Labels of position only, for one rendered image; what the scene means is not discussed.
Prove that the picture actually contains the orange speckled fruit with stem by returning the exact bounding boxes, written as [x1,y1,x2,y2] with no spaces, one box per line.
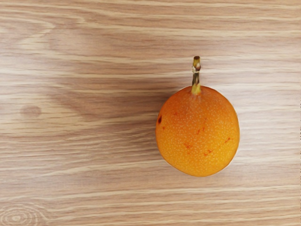
[155,56,240,178]

